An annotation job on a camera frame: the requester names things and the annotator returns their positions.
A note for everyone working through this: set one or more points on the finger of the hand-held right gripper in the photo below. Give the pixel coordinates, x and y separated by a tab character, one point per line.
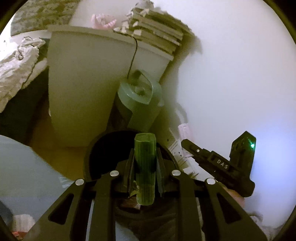
194	149

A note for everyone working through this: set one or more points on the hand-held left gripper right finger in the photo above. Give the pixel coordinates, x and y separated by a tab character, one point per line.
160	176

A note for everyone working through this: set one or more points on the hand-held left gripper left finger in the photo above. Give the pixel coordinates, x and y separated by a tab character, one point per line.
129	176

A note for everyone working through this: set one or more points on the green plastic bottle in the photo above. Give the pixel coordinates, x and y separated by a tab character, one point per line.
144	166

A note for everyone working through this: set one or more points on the black trash bin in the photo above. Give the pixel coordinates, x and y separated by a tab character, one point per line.
104	150

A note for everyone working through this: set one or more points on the white power strip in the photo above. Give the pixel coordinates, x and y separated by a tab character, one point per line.
178	154

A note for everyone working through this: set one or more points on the white cabinet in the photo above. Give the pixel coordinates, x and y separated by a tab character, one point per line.
87	88

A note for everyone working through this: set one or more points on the white shipping bag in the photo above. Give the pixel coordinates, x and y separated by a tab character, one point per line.
23	222

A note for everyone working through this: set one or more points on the dark bed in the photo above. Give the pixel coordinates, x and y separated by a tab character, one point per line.
23	118

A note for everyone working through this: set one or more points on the stack of books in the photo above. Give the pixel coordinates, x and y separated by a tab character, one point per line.
157	30

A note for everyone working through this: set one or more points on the red milk carton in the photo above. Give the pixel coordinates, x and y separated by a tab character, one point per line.
18	234

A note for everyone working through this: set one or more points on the grey plush toy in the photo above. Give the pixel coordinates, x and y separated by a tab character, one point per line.
144	3

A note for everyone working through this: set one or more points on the white duvet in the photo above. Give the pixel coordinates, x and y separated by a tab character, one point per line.
16	69

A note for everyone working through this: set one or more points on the pink toy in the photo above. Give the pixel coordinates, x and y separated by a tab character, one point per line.
103	20

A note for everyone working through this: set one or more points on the floral roller blind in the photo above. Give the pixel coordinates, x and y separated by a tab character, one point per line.
41	16

